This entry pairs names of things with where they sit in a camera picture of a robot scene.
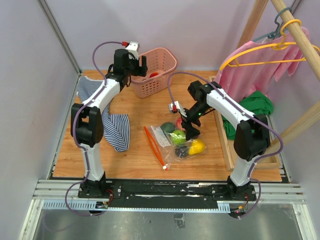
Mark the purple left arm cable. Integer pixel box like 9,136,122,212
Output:
64,39,131,217

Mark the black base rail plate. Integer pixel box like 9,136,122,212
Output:
78,179,257,209

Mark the fake yellow lemon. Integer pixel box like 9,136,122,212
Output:
188,138,206,155

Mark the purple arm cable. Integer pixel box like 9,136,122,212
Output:
166,71,285,221
64,39,131,217

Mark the yellow clothes hanger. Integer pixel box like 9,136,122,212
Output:
219,19,306,72

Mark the pink shirt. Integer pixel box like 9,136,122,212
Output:
214,47,303,102

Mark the wooden clothes rack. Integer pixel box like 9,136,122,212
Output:
237,0,320,151

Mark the green tank top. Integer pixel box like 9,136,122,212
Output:
221,90,274,140

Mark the fake green lime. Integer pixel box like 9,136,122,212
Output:
170,129,186,146

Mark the grey-blue clothes hanger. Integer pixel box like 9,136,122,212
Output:
250,6,294,42

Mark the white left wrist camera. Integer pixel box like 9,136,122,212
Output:
121,41,140,59

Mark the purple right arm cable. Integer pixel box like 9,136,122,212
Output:
166,71,285,221

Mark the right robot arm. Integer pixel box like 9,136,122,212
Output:
181,80,271,200

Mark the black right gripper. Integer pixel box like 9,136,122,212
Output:
179,102,211,141

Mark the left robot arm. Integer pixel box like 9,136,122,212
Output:
71,46,148,198

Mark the fake dark purple fruit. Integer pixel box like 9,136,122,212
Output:
174,146,189,159

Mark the clear zip top bag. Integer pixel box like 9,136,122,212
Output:
143,125,207,171

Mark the blue white striped shirt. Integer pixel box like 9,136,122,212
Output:
77,76,130,152

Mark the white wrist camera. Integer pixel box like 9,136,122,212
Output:
121,41,140,59
168,101,187,118

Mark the fake red-yellow mango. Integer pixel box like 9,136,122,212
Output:
149,72,159,78

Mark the pink plastic basket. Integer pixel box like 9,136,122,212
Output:
130,47,178,98

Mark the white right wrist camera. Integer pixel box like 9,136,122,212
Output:
168,101,187,118

